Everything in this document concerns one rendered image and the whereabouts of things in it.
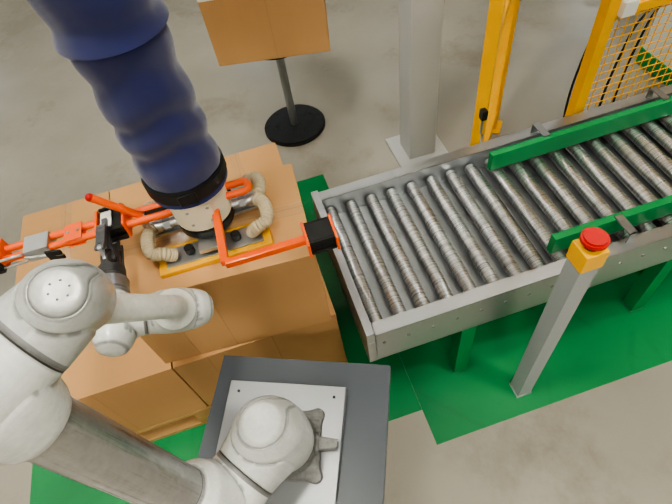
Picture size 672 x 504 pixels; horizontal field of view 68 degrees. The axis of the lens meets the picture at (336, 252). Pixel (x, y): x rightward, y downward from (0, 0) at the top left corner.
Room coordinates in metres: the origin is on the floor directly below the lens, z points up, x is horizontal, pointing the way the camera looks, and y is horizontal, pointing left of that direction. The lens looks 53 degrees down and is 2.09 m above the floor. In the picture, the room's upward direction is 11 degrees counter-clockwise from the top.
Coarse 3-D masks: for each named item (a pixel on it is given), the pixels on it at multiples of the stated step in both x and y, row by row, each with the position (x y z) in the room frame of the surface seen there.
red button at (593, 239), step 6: (588, 228) 0.70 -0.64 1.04; (594, 228) 0.70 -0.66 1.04; (600, 228) 0.70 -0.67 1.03; (582, 234) 0.69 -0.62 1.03; (588, 234) 0.68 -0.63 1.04; (594, 234) 0.68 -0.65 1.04; (600, 234) 0.68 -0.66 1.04; (606, 234) 0.67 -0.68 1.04; (582, 240) 0.67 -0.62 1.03; (588, 240) 0.67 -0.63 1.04; (594, 240) 0.66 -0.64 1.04; (600, 240) 0.66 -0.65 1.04; (606, 240) 0.66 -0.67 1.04; (588, 246) 0.65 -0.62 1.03; (594, 246) 0.65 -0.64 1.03; (600, 246) 0.65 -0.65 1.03; (606, 246) 0.64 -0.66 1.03
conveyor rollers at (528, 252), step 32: (576, 160) 1.41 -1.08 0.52; (608, 160) 1.35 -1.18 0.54; (640, 160) 1.31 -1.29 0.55; (416, 192) 1.37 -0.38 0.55; (480, 192) 1.32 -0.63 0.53; (512, 192) 1.27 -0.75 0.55; (544, 192) 1.25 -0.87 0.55; (608, 192) 1.19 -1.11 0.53; (640, 192) 1.16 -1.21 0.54; (384, 224) 1.24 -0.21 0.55; (480, 224) 1.15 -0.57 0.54; (512, 224) 1.12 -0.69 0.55; (640, 224) 1.01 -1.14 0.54; (352, 256) 1.11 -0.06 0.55; (448, 256) 1.03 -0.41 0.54; (480, 256) 1.00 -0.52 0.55; (384, 288) 0.95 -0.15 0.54; (416, 288) 0.92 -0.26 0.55; (448, 288) 0.90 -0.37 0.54
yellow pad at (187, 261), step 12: (240, 228) 0.99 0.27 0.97; (192, 240) 0.99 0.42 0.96; (228, 240) 0.96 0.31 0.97; (240, 240) 0.95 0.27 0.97; (252, 240) 0.94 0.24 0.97; (264, 240) 0.93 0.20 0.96; (180, 252) 0.95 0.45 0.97; (192, 252) 0.93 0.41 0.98; (216, 252) 0.92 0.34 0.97; (228, 252) 0.91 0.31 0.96; (240, 252) 0.91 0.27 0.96; (168, 264) 0.91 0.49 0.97; (180, 264) 0.90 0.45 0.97; (192, 264) 0.90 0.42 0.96; (204, 264) 0.89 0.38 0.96; (168, 276) 0.88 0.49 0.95
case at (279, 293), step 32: (288, 192) 1.13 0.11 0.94; (288, 224) 0.99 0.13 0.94; (128, 256) 0.99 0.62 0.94; (288, 256) 0.87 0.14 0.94; (160, 288) 0.85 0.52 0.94; (224, 288) 0.84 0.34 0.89; (256, 288) 0.85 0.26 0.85; (288, 288) 0.85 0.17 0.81; (320, 288) 0.86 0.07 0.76; (224, 320) 0.84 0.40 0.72; (256, 320) 0.84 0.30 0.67; (288, 320) 0.85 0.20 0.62; (320, 320) 0.86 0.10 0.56; (160, 352) 0.82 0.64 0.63; (192, 352) 0.82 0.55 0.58
